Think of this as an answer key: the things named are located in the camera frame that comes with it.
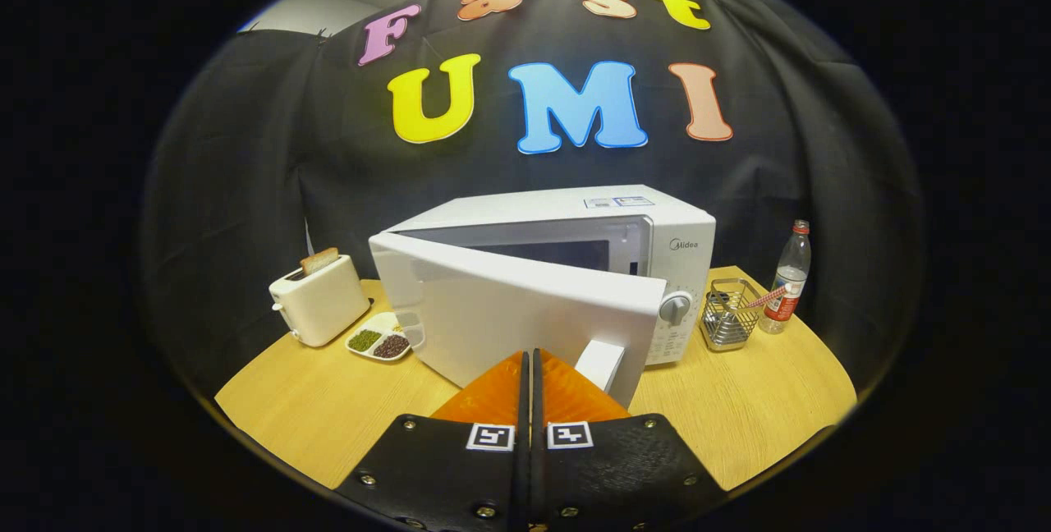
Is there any white toaster oven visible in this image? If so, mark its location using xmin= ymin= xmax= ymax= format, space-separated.
xmin=368 ymin=184 xmax=717 ymax=410

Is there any toast slice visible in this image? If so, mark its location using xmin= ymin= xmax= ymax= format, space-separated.
xmin=300 ymin=247 xmax=340 ymax=276

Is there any clear plastic water bottle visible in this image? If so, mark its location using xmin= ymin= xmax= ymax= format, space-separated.
xmin=760 ymin=219 xmax=812 ymax=334

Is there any red white striped straw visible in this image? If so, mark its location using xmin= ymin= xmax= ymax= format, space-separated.
xmin=743 ymin=284 xmax=791 ymax=311

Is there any metal wire basket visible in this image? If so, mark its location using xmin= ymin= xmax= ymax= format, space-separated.
xmin=699 ymin=277 xmax=764 ymax=352

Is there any white bread toaster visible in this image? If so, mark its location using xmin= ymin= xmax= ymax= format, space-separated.
xmin=269 ymin=255 xmax=371 ymax=348

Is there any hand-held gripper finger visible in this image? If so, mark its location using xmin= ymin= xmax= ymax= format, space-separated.
xmin=335 ymin=350 xmax=531 ymax=532
xmin=532 ymin=347 xmax=727 ymax=532

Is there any white divided bean dish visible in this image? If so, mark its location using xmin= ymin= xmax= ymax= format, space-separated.
xmin=345 ymin=310 xmax=415 ymax=363

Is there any black backdrop cloth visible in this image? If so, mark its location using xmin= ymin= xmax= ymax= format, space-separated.
xmin=140 ymin=0 xmax=925 ymax=401

